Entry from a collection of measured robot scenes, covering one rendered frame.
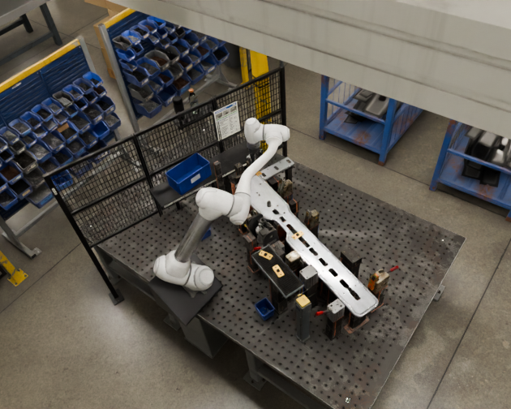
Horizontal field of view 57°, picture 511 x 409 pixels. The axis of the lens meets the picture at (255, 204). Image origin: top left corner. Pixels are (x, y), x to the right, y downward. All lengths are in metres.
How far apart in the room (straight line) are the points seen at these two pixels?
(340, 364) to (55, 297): 2.66
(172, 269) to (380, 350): 1.40
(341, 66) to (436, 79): 0.11
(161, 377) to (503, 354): 2.64
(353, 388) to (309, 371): 0.28
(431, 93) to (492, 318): 3.88
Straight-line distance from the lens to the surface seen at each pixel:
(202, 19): 0.69
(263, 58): 3.67
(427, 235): 3.77
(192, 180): 3.57
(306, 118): 5.74
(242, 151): 3.83
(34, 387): 4.35
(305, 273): 2.97
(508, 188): 5.08
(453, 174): 5.04
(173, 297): 3.29
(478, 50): 0.51
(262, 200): 3.48
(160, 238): 3.79
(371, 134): 5.31
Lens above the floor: 3.62
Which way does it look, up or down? 49 degrees down
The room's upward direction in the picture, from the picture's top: 6 degrees counter-clockwise
